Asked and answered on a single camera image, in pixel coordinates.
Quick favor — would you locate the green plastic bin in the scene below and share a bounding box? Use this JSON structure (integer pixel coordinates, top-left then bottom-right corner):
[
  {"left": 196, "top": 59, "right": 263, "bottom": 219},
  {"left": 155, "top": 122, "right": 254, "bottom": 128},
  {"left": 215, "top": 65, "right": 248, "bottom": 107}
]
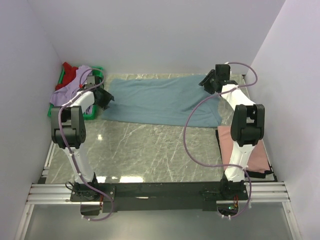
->
[{"left": 47, "top": 65, "right": 105, "bottom": 121}]

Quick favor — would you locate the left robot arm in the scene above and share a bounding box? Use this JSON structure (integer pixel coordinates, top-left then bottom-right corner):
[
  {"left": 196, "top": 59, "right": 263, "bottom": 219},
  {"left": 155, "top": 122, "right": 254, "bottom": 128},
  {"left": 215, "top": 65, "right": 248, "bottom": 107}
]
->
[{"left": 51, "top": 87, "right": 114, "bottom": 201}]

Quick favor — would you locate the aluminium rail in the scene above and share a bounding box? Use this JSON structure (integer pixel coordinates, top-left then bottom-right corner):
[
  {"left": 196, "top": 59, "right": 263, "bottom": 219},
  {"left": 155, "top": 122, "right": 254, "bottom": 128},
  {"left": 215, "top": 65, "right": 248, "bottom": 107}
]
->
[{"left": 26, "top": 182, "right": 290, "bottom": 205}]

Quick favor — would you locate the red t-shirt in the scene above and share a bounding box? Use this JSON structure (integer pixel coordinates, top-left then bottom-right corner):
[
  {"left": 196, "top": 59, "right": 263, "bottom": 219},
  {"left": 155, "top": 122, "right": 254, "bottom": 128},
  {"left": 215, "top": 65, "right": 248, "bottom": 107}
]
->
[{"left": 55, "top": 62, "right": 79, "bottom": 91}]

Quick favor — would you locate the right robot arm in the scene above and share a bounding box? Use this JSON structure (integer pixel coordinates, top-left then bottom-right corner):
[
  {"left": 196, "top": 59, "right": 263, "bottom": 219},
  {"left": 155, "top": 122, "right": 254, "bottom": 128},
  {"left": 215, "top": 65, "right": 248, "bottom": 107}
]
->
[{"left": 199, "top": 64, "right": 265, "bottom": 200}]

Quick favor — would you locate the black base beam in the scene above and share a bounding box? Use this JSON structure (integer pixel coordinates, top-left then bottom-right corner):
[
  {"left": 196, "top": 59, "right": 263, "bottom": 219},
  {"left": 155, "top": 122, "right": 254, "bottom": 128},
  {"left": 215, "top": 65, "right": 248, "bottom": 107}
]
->
[{"left": 70, "top": 180, "right": 249, "bottom": 213}]

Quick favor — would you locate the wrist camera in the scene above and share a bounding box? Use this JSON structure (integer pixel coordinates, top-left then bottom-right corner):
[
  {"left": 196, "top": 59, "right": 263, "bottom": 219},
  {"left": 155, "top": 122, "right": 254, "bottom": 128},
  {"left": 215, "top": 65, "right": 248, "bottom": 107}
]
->
[
  {"left": 79, "top": 75, "right": 102, "bottom": 91},
  {"left": 215, "top": 64, "right": 231, "bottom": 82}
]

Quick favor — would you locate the lavender t-shirt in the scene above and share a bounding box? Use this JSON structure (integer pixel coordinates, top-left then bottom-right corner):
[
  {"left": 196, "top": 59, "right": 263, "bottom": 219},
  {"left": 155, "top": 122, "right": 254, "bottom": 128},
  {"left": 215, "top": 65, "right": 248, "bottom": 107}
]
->
[{"left": 49, "top": 65, "right": 92, "bottom": 107}]

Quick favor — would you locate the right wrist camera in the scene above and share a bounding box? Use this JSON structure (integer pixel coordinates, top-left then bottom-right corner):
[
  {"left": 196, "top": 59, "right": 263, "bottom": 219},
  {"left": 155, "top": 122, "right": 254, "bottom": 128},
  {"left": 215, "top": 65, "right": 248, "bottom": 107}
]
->
[{"left": 215, "top": 64, "right": 231, "bottom": 82}]

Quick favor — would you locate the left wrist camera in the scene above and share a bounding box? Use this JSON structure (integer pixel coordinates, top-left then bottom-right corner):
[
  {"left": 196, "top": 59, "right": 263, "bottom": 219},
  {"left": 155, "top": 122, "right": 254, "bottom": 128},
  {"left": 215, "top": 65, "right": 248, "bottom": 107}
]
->
[{"left": 79, "top": 75, "right": 102, "bottom": 91}]

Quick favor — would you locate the folded pink t-shirt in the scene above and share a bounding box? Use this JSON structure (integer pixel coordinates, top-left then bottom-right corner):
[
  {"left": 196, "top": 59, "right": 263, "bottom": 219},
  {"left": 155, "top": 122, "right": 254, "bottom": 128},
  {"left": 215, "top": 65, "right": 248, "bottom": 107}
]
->
[{"left": 216, "top": 124, "right": 269, "bottom": 174}]

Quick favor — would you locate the blue t-shirt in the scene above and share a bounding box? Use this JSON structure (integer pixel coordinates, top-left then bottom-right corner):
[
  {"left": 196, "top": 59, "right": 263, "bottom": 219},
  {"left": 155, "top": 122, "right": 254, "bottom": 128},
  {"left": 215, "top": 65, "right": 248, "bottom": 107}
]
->
[{"left": 101, "top": 74, "right": 222, "bottom": 128}]

